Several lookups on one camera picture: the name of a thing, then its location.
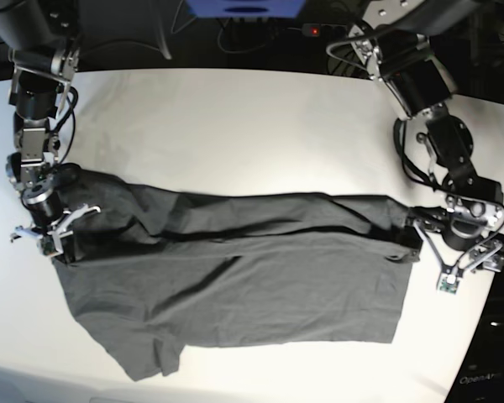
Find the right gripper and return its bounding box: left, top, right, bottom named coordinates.
left=20, top=184, right=71, bottom=235

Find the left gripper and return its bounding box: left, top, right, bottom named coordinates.
left=407, top=196, right=504, bottom=252

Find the grey T-shirt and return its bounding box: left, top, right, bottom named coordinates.
left=52, top=167, right=422, bottom=380

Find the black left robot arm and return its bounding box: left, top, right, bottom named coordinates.
left=326, top=1, right=504, bottom=251

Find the black OpenArm labelled box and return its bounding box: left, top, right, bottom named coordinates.
left=445, top=315, right=504, bottom=402

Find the black power strip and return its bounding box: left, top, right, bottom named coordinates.
left=301, top=23, right=347, bottom=39

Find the blue plastic box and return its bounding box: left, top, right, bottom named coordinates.
left=186, top=0, right=306, bottom=18

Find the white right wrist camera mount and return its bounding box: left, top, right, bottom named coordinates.
left=9, top=203, right=101, bottom=258

